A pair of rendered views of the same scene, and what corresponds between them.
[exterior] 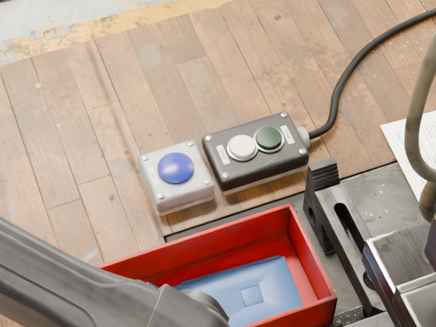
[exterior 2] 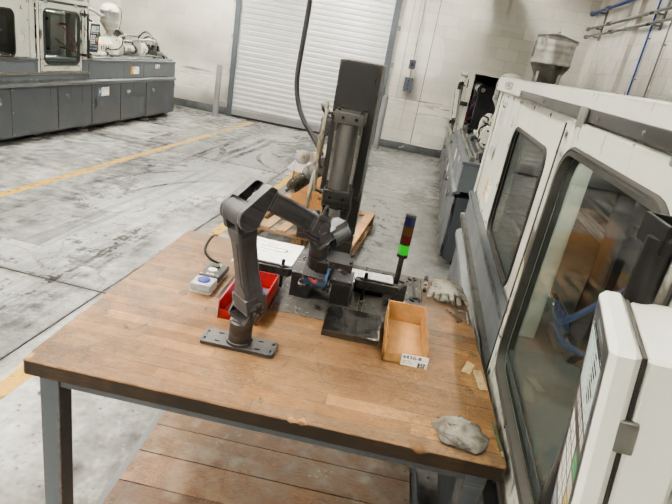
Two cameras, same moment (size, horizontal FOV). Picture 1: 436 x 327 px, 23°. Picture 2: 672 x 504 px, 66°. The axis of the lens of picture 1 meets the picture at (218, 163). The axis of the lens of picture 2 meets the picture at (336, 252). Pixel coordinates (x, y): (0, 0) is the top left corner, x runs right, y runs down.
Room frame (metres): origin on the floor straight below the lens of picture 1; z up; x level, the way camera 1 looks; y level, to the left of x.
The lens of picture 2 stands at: (-0.32, 1.23, 1.67)
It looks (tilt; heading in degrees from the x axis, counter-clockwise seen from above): 21 degrees down; 294
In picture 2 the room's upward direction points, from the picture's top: 10 degrees clockwise
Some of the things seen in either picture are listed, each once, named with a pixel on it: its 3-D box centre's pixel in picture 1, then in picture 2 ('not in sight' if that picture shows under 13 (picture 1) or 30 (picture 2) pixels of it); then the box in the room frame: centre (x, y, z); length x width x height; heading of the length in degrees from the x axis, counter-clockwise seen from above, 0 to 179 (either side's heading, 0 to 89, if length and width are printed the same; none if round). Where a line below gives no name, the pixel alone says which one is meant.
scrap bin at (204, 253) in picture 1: (200, 300); (250, 294); (0.49, 0.02, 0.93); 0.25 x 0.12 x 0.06; 111
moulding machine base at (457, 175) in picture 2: not in sight; (480, 170); (1.03, -6.00, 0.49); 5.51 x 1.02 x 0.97; 107
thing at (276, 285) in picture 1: (226, 298); not in sight; (0.49, -0.01, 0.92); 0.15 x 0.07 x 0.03; 107
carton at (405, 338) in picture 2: not in sight; (406, 333); (0.02, -0.12, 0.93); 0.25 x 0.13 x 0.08; 111
